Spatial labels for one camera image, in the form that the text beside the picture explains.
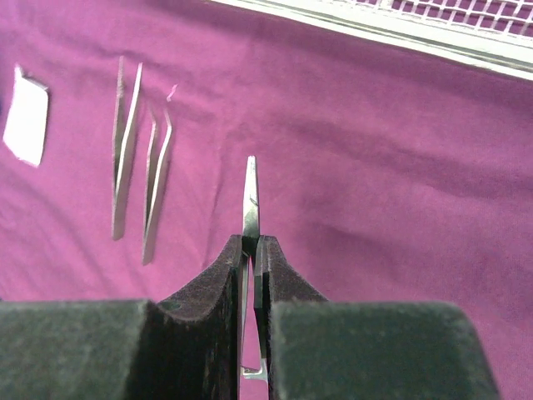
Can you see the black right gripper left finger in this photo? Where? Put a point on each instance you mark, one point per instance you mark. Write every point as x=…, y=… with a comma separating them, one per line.
x=184, y=347

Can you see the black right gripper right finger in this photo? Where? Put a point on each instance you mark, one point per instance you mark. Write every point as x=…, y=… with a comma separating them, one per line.
x=313, y=348

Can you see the steel tweezers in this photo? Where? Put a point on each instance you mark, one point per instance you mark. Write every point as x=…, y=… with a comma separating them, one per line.
x=156, y=175
x=123, y=140

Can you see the steel clamp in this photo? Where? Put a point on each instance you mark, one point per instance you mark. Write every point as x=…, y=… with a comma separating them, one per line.
x=250, y=237

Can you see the steel tweezers front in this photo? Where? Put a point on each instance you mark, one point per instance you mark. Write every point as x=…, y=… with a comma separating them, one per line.
x=123, y=140

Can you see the purple cloth wrap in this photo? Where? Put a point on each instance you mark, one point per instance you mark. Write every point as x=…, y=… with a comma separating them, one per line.
x=384, y=174

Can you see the white blue label packet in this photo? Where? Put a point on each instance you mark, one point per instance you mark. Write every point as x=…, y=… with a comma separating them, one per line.
x=26, y=125

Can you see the metal mesh tray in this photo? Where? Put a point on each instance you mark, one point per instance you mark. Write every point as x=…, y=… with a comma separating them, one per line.
x=495, y=35

